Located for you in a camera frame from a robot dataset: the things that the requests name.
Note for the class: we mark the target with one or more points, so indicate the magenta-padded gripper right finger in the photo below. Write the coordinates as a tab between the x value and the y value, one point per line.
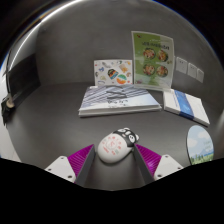
165	165

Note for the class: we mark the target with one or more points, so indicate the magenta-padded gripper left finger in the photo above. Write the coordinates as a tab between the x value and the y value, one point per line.
63	166

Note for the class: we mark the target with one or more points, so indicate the white panda-print computer mouse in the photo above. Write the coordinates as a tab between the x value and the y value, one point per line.
113	148

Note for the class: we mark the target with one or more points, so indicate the white book with blue band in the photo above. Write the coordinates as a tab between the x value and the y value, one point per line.
186	105

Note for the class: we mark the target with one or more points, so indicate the grey and white large book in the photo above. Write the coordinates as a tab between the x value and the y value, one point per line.
116	100

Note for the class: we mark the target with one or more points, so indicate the black flat panel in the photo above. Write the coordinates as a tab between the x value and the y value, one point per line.
23	78

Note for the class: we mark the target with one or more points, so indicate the green food menu stand sign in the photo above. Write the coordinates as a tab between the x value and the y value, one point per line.
153	61

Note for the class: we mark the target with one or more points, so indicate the white card with colourful stickers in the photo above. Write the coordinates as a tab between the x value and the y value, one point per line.
111	73

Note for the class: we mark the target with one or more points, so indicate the white wall sockets group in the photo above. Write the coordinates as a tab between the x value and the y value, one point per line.
181	65

